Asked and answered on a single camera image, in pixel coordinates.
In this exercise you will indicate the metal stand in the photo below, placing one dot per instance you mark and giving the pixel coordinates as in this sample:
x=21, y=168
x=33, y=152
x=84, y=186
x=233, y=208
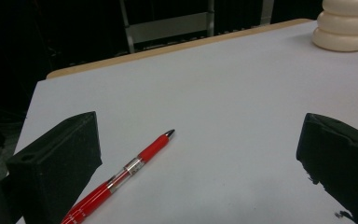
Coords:
x=167, y=26

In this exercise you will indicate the cream ribbed pen holder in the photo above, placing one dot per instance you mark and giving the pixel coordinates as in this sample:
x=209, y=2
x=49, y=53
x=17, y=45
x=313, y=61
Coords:
x=345, y=26

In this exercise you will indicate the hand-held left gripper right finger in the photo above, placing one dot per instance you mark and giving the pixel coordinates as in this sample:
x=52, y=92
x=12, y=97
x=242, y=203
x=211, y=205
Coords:
x=341, y=161

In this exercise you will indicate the red pen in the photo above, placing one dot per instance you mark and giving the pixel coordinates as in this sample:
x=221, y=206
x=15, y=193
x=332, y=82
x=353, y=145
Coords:
x=118, y=180

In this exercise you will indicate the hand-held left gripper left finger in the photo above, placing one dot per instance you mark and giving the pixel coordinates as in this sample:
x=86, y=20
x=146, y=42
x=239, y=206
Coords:
x=56, y=161

